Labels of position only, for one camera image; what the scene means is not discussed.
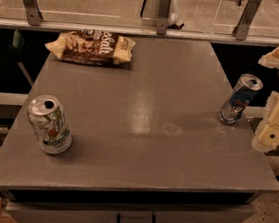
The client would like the silver blue redbull can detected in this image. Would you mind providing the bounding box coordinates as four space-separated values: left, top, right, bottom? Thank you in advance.
218 73 263 126

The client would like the white green soda can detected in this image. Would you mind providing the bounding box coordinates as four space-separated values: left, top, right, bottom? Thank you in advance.
27 95 72 155

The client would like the grey cabinet drawer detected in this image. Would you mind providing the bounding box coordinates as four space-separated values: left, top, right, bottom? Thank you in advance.
6 202 254 223

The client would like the brown chip bag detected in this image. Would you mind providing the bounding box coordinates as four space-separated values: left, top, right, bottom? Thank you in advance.
45 29 135 66

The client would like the right metal rail bracket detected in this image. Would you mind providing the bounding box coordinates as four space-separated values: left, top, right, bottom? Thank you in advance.
232 0 262 41

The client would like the metal rail bracket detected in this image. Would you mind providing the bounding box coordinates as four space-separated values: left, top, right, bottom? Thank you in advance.
22 0 43 26
232 0 262 41
156 0 171 36

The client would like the middle metal rail bracket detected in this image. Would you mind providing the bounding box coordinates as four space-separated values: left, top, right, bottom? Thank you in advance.
156 0 171 36

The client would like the left metal rail bracket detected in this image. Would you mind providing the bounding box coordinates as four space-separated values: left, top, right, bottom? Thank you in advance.
22 0 43 26

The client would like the horizontal metal rail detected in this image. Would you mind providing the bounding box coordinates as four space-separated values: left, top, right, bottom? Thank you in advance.
0 18 279 47

